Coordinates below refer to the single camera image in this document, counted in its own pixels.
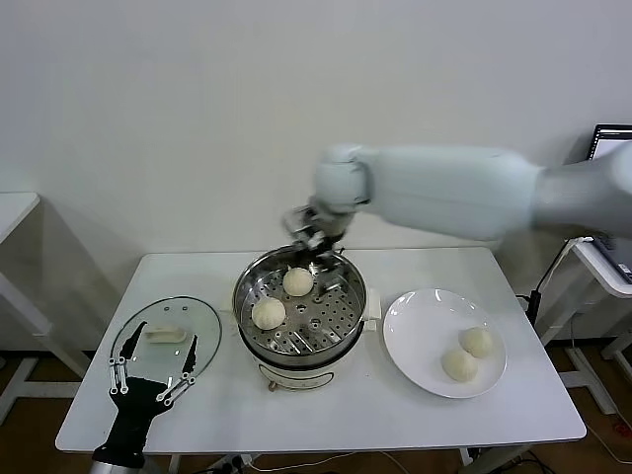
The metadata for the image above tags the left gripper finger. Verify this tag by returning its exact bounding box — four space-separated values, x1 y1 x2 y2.
155 334 198 406
107 320 148 396

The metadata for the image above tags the white laptop cable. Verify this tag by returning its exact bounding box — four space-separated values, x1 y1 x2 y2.
537 235 593 290

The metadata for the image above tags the black power cable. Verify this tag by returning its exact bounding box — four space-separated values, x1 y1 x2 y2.
515 246 569 327

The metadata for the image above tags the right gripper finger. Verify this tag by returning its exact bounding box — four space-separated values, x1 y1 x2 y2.
284 231 322 258
308 244 345 277

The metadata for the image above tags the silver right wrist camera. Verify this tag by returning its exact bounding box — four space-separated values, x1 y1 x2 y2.
281 205 317 236

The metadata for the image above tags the empty white side table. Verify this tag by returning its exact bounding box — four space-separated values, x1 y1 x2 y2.
0 192 95 411

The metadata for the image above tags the grey open laptop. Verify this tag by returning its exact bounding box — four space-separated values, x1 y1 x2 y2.
589 123 632 283

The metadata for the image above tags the white laptop side table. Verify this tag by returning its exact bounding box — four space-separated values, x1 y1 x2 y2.
535 236 632 416

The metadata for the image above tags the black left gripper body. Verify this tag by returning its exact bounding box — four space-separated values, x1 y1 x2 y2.
92 377 172 464

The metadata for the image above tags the round white plate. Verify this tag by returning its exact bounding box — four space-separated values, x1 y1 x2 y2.
382 288 509 400

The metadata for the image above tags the round glass pot lid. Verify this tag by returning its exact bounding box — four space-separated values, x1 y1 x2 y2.
110 295 223 396

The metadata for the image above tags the white power strip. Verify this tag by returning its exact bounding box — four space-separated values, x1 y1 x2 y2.
206 453 256 474

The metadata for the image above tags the white steamed baozi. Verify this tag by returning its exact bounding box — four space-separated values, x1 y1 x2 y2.
251 297 286 331
458 327 496 359
440 349 479 383
282 267 315 297

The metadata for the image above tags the perforated steel steamer basket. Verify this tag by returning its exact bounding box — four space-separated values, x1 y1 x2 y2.
231 244 368 365

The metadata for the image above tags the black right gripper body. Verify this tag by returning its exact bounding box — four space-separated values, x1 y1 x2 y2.
308 197 356 248

